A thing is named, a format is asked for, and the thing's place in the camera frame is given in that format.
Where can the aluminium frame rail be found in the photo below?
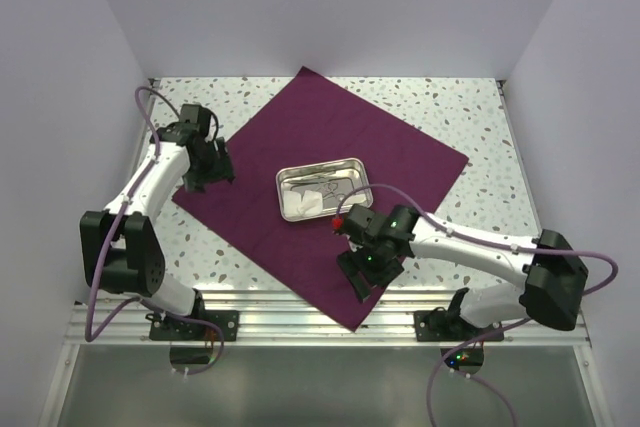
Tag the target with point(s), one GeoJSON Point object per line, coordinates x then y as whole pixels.
{"type": "Point", "coordinates": [280, 318]}

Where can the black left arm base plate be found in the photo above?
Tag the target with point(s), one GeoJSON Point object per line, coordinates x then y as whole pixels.
{"type": "Point", "coordinates": [223, 323]}

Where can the purple cloth mat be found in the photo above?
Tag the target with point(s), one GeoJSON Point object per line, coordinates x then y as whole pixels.
{"type": "Point", "coordinates": [313, 120]}

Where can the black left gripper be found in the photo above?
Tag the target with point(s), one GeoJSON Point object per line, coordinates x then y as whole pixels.
{"type": "Point", "coordinates": [221, 169]}

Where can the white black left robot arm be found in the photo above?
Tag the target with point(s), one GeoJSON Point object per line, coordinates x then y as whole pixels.
{"type": "Point", "coordinates": [121, 251]}

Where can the stainless steel tray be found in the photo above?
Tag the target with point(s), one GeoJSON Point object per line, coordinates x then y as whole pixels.
{"type": "Point", "coordinates": [350, 173]}

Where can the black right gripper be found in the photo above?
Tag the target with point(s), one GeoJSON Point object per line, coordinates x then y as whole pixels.
{"type": "Point", "coordinates": [351, 262]}

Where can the steel forceps with rings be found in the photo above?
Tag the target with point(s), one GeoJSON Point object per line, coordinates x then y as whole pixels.
{"type": "Point", "coordinates": [330, 191]}

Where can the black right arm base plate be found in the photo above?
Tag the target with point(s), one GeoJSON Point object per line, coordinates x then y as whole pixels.
{"type": "Point", "coordinates": [435, 326]}

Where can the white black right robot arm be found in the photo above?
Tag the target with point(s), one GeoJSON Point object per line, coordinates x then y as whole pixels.
{"type": "Point", "coordinates": [540, 278]}

